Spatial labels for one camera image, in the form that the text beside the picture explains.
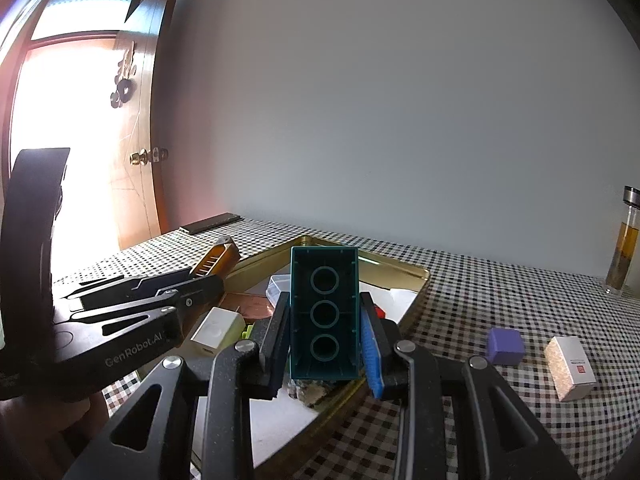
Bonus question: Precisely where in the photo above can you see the door ornament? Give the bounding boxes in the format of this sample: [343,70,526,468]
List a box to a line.
[110,41,137,108]

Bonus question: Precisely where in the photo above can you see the copper brown box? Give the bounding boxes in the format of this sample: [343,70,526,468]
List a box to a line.
[218,292,274,324]

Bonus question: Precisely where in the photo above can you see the white small box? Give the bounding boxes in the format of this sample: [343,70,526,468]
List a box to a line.
[191,307,245,356]

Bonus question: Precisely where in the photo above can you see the brown long box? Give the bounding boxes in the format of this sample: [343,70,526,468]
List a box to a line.
[190,236,240,280]

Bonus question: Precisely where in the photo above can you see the clear plastic case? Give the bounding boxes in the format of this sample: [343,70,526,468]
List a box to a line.
[265,274,291,307]

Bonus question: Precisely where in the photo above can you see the white oriental club box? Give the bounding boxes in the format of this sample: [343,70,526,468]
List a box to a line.
[544,336,597,402]

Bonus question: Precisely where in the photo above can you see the gold metal tray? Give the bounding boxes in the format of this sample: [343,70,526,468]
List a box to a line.
[202,238,428,479]

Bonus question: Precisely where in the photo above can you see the glass tea bottle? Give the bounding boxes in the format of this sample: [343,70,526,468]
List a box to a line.
[604,185,640,295]

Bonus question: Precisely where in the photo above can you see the teal building block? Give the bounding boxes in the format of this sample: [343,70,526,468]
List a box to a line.
[290,246,360,382]

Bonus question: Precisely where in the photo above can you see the wooden door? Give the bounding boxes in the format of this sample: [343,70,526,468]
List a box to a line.
[111,0,177,249]

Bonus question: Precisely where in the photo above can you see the brass door knob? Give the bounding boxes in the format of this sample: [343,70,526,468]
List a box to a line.
[129,148,169,166]

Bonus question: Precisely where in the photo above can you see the purple cube box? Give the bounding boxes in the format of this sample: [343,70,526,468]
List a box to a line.
[486,327,525,366]

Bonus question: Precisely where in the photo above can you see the dark flat bar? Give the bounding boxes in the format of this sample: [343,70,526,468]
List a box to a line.
[181,212,242,235]

